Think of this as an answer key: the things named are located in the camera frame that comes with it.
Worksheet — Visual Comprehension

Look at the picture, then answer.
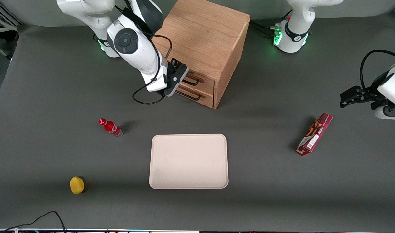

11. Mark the black metal drawer handle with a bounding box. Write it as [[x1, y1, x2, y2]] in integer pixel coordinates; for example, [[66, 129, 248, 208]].
[[184, 73, 200, 86], [175, 88, 202, 101]]

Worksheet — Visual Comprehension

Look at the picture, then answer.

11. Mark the wooden drawer with handle strip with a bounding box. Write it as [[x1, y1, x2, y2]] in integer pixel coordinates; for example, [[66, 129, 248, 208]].
[[175, 83, 214, 109], [159, 54, 215, 95]]

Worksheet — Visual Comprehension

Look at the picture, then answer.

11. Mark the wooden drawer cabinet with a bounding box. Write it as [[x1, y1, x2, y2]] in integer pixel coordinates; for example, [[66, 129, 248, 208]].
[[145, 0, 251, 109]]

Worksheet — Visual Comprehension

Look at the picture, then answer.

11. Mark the red snack box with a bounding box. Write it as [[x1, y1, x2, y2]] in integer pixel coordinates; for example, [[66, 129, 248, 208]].
[[296, 113, 333, 156]]

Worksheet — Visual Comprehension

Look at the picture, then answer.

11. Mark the red soda bottle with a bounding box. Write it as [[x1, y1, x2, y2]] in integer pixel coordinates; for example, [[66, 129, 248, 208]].
[[98, 118, 124, 137]]

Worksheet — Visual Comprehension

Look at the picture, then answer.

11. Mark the cream plastic tray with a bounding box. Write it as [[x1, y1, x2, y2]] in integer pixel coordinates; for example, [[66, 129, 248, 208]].
[[149, 134, 229, 190]]

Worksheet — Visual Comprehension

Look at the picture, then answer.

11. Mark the yellow lemon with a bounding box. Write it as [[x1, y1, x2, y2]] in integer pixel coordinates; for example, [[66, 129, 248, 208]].
[[70, 176, 85, 194]]

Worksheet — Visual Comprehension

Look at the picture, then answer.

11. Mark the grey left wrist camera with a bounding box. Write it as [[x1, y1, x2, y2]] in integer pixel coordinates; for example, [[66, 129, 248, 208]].
[[375, 105, 395, 121]]

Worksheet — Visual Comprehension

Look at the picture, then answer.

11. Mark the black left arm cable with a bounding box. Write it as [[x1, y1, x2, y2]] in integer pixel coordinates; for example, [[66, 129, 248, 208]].
[[360, 50, 395, 93]]

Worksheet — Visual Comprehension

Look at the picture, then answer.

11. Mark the white metal tube frame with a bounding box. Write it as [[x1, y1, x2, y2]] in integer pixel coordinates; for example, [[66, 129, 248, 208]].
[[0, 13, 18, 62]]

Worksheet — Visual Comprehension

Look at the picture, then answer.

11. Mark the aluminium frame rail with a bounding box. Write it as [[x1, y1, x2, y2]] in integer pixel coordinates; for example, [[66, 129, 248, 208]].
[[0, 3, 23, 26]]

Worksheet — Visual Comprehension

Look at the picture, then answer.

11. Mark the thin black table cable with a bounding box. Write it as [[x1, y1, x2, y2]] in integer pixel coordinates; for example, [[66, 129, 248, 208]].
[[5, 211, 67, 233]]

